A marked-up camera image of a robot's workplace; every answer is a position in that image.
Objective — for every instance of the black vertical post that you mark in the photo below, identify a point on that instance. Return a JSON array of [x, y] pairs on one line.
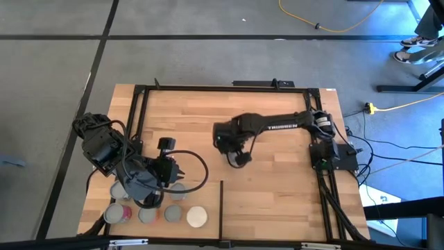
[[442, 139]]

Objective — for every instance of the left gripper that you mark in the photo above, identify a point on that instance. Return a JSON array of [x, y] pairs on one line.
[[164, 170]]

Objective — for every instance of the white and green label can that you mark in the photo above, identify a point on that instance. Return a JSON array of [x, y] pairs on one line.
[[116, 191]]

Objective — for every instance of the black metal table frame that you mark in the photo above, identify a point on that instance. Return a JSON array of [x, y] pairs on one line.
[[208, 88]]

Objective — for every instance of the black divider bar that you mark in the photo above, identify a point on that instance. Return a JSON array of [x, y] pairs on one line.
[[221, 208]]

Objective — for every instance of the black crossbeam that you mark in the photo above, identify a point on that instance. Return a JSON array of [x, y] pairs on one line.
[[399, 210]]

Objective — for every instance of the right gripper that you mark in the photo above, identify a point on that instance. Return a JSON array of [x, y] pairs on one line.
[[230, 147]]

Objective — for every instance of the black metal floor stand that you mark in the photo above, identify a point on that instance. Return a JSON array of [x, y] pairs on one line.
[[409, 88]]

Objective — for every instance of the silver metal bracket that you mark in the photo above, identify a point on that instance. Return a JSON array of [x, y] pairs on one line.
[[320, 246], [128, 242]]

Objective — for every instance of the low wooden shelf board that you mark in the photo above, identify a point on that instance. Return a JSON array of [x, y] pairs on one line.
[[208, 194]]

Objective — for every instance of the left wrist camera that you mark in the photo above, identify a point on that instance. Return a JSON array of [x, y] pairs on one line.
[[166, 143]]

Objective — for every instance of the yellow can with red dots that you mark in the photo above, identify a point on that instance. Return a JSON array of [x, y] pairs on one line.
[[177, 191]]

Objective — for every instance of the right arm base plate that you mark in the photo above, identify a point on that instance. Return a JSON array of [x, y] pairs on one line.
[[347, 159]]

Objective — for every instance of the blue floor object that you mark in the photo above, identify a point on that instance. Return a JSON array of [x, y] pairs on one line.
[[12, 161]]

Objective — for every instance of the small grey-lidded can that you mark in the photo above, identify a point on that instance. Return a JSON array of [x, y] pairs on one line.
[[172, 213]]

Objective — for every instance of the white paper sheet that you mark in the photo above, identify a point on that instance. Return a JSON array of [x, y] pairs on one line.
[[378, 194]]

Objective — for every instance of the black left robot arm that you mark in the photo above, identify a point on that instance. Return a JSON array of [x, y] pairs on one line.
[[104, 149]]

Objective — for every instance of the orange-label can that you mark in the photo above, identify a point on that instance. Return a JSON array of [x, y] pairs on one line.
[[147, 216]]

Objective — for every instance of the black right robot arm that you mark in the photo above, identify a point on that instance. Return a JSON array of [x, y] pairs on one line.
[[277, 125]]

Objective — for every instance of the person's shoe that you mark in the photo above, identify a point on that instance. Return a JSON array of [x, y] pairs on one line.
[[418, 41], [401, 57]]

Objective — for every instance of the cream-lidded can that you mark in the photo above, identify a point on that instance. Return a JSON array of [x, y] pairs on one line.
[[197, 216]]

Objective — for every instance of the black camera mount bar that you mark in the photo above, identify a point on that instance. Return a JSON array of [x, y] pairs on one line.
[[256, 83]]

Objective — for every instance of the red-label can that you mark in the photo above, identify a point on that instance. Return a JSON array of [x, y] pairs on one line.
[[116, 213]]

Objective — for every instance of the black rig bar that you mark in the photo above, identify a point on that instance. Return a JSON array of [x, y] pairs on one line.
[[52, 243]]

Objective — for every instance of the black box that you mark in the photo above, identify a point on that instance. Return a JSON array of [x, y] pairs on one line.
[[435, 232]]

